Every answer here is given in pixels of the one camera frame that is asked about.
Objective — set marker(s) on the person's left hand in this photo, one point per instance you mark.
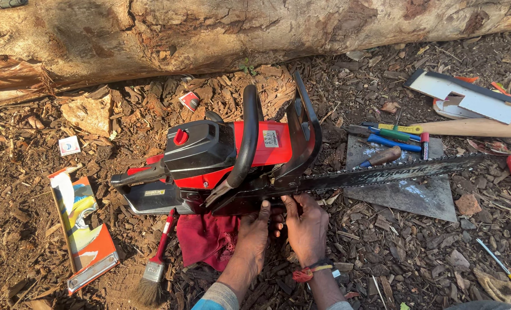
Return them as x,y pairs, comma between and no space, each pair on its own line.
251,241

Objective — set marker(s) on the person's right hand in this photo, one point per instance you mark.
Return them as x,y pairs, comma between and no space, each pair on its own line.
309,232

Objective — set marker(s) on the dark red cloth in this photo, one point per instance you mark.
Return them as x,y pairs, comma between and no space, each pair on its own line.
206,239

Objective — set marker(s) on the grey metal sheet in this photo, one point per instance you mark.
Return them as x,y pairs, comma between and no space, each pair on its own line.
406,196

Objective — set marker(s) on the red marker pen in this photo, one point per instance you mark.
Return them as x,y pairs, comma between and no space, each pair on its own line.
425,146

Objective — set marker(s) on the small red packet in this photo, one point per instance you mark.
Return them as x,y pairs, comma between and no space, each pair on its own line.
189,101

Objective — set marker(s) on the reddish stone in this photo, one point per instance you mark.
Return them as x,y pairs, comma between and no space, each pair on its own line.
468,204

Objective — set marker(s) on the colourful printed carton box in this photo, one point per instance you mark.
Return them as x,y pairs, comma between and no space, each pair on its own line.
83,232

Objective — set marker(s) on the large tree log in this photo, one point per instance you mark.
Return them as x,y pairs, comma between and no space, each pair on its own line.
255,34

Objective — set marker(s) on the small white paper packet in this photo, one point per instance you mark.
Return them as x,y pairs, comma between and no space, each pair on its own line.
69,145

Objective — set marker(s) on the pale wood chunk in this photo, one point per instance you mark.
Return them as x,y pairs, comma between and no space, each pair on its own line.
89,114

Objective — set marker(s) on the white cardboard bar sleeve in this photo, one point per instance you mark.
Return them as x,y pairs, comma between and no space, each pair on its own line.
475,97

